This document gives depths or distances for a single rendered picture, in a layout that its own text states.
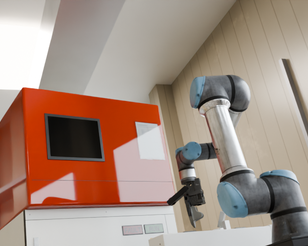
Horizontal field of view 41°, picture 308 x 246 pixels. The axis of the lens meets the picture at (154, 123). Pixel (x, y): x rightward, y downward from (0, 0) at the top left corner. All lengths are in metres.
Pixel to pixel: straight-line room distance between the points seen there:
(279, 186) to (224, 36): 3.51
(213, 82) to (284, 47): 2.47
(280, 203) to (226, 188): 0.18
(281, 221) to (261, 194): 0.10
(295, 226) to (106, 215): 1.04
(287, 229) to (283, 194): 0.11
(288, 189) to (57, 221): 1.07
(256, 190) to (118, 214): 0.97
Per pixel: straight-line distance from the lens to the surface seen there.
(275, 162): 4.01
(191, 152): 1.80
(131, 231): 2.15
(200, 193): 1.87
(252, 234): 1.76
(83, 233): 2.03
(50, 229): 1.97
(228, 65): 4.66
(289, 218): 1.37
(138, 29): 4.68
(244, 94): 1.57
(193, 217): 1.87
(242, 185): 1.34
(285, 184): 1.39
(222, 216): 2.08
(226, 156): 1.39
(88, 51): 2.90
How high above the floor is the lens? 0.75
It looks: 23 degrees up
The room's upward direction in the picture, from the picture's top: 11 degrees counter-clockwise
